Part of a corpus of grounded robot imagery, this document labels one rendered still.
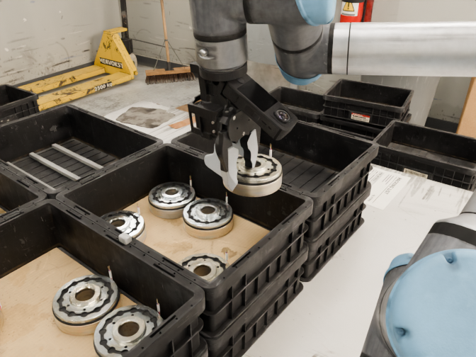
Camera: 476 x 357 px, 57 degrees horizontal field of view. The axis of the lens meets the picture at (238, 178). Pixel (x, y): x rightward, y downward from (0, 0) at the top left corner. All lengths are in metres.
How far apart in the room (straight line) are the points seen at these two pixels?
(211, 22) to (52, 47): 4.04
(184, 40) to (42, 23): 1.27
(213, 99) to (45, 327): 0.44
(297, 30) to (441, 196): 0.87
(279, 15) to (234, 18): 0.06
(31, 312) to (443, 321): 0.63
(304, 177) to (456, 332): 0.75
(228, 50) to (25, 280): 0.54
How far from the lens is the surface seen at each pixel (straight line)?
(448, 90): 3.52
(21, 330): 0.80
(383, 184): 1.38
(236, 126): 0.68
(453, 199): 1.38
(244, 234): 0.90
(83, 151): 1.29
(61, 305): 0.77
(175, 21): 4.56
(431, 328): 0.41
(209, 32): 0.62
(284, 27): 0.61
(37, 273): 0.89
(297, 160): 1.18
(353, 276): 1.03
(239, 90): 0.65
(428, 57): 0.68
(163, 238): 0.90
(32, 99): 2.51
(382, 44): 0.68
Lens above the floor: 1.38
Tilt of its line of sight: 31 degrees down
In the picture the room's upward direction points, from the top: straight up
